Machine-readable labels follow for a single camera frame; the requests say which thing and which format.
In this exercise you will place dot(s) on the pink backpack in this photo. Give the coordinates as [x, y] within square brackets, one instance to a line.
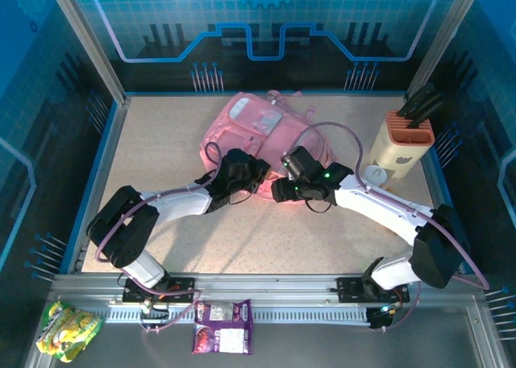
[250, 122]

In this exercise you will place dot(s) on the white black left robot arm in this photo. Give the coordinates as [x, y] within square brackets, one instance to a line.
[181, 202]

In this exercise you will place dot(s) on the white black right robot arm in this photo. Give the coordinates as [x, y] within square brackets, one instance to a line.
[375, 206]

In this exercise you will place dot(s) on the purple snack bag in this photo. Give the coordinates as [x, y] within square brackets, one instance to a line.
[223, 327]

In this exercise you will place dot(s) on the green yellow snack bag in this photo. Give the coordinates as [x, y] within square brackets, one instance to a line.
[68, 331]

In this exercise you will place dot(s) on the beige knife block orange top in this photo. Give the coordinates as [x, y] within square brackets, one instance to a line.
[395, 150]

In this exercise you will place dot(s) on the small black connector module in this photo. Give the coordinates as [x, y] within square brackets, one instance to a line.
[155, 310]

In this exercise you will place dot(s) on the black control board with LEDs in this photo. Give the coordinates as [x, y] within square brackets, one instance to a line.
[379, 319]

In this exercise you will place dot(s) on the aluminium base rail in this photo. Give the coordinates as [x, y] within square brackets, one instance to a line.
[262, 289]

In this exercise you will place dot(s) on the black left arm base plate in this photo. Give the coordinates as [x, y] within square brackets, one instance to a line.
[183, 284]

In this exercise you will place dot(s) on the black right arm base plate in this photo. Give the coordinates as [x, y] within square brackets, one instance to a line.
[348, 287]

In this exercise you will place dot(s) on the aluminium frame post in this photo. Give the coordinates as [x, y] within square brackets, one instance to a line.
[439, 49]
[86, 49]

